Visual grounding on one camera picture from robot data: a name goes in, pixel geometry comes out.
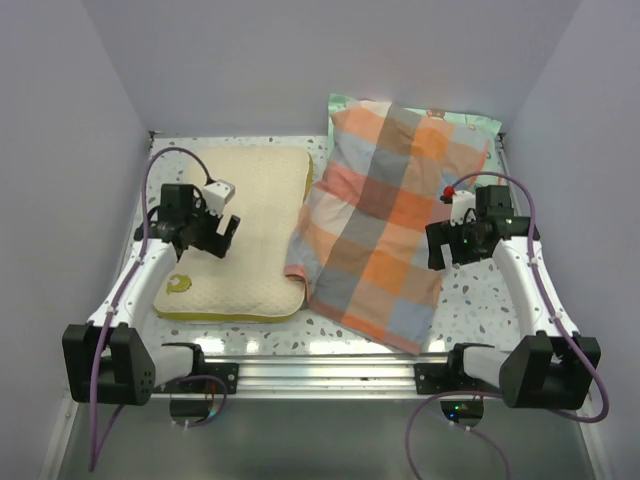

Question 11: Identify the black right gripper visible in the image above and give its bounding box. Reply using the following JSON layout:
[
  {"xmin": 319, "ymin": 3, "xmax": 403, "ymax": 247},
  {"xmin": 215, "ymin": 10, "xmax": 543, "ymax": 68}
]
[{"xmin": 427, "ymin": 216, "xmax": 489, "ymax": 271}]

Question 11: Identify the cream pillow yellow trim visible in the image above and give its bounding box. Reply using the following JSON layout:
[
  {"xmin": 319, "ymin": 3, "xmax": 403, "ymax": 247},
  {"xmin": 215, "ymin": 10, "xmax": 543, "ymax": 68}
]
[{"xmin": 154, "ymin": 146, "xmax": 313, "ymax": 322}]

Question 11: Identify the orange grey plaid pillowcase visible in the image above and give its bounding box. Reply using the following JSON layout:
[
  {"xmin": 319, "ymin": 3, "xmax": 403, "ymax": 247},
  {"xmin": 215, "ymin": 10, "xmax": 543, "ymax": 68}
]
[{"xmin": 284, "ymin": 98, "xmax": 500, "ymax": 354}]

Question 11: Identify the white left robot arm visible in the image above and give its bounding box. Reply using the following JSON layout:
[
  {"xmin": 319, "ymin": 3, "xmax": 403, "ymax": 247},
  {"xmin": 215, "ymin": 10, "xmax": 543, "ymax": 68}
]
[{"xmin": 62, "ymin": 180, "xmax": 240, "ymax": 406}]

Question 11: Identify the green cartoon print pillow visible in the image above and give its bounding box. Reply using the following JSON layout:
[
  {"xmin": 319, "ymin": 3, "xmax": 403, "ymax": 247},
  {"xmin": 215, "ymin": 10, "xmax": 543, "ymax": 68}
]
[{"xmin": 327, "ymin": 92, "xmax": 506, "ymax": 176}]

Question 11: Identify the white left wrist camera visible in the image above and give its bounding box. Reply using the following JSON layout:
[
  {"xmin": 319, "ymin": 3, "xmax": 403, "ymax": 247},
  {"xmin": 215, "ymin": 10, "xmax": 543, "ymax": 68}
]
[{"xmin": 202, "ymin": 180, "xmax": 235, "ymax": 215}]

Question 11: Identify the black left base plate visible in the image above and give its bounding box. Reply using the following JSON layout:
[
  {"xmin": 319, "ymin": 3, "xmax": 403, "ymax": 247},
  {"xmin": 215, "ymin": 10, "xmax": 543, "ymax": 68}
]
[{"xmin": 153, "ymin": 362, "xmax": 239, "ymax": 395}]

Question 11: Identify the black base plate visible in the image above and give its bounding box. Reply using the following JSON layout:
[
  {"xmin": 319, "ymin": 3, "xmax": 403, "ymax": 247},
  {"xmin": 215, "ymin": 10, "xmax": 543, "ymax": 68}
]
[
  {"xmin": 153, "ymin": 362, "xmax": 239, "ymax": 395},
  {"xmin": 413, "ymin": 362, "xmax": 452, "ymax": 395}
]

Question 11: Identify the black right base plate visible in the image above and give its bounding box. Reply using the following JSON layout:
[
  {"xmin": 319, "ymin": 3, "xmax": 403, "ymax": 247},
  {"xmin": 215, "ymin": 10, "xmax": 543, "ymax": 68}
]
[{"xmin": 413, "ymin": 362, "xmax": 452, "ymax": 395}]

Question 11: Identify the aluminium mounting rail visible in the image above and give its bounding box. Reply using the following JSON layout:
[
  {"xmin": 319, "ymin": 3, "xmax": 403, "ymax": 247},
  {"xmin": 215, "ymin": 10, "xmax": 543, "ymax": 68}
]
[{"xmin": 149, "ymin": 353, "xmax": 501, "ymax": 400}]

